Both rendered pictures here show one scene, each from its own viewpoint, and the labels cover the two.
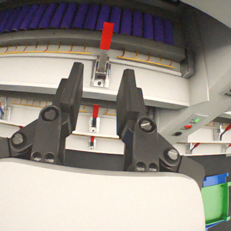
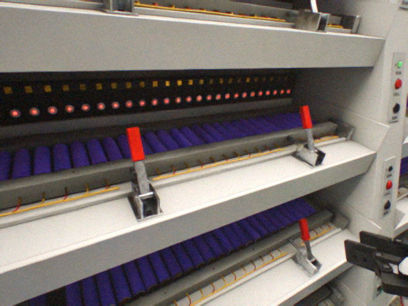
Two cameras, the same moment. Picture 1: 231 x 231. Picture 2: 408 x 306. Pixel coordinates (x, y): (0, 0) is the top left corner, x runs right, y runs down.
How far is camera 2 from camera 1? 0.37 m
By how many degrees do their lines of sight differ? 49
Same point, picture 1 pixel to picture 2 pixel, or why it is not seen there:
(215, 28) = not seen: hidden behind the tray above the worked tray
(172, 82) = (342, 238)
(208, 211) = not seen: outside the picture
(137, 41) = not seen: hidden behind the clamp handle
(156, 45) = (312, 220)
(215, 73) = (365, 207)
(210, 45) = (343, 192)
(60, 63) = (274, 274)
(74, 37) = (271, 245)
